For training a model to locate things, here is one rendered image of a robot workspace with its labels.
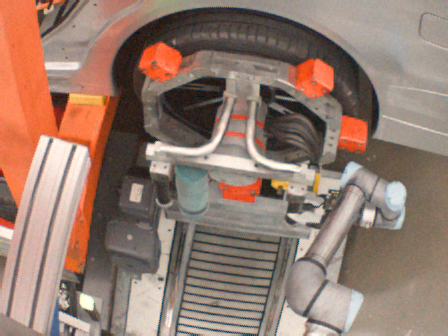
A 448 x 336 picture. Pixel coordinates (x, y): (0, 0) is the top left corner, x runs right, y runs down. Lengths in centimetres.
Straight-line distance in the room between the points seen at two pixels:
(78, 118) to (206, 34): 63
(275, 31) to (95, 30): 52
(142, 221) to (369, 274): 91
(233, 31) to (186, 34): 13
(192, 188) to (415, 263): 113
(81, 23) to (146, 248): 86
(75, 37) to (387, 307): 165
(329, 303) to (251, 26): 77
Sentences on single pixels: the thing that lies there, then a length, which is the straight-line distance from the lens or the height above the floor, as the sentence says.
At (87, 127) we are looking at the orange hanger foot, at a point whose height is 68.
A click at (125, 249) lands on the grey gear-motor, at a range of 290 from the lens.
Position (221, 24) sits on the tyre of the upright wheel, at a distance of 236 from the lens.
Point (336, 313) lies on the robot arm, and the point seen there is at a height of 109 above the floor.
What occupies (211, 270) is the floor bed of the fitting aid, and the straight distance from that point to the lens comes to 324.
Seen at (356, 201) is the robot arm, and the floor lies 100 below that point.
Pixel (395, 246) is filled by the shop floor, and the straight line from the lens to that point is 338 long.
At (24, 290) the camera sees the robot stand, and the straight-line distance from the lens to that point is 114.
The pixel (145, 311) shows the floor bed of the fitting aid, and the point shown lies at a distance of 316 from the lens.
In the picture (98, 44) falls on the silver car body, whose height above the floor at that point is 107.
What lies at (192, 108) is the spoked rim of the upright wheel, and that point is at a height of 71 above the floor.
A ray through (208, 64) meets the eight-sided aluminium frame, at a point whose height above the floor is 112.
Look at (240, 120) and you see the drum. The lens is 248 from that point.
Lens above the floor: 309
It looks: 64 degrees down
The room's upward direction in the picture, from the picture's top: straight up
